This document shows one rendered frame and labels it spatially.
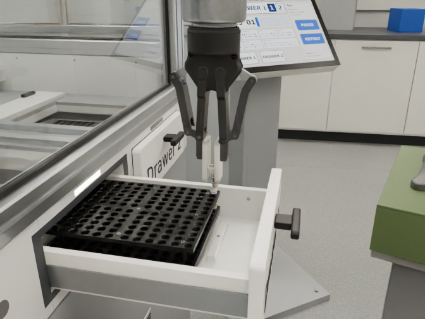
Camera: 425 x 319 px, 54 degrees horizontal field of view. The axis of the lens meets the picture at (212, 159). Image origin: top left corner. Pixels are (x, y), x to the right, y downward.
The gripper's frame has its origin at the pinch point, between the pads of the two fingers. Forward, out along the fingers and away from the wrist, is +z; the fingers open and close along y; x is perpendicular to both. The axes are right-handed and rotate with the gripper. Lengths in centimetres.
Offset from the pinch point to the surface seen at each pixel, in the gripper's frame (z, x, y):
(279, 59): -3, -88, -4
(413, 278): 29, -17, -38
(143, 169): 8.3, -11.3, 16.5
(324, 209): 96, -170, -32
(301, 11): -18, -108, -10
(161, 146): 7.4, -22.5, 16.5
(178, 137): 5.5, -23.8, 13.1
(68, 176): 0.2, 10.9, 18.7
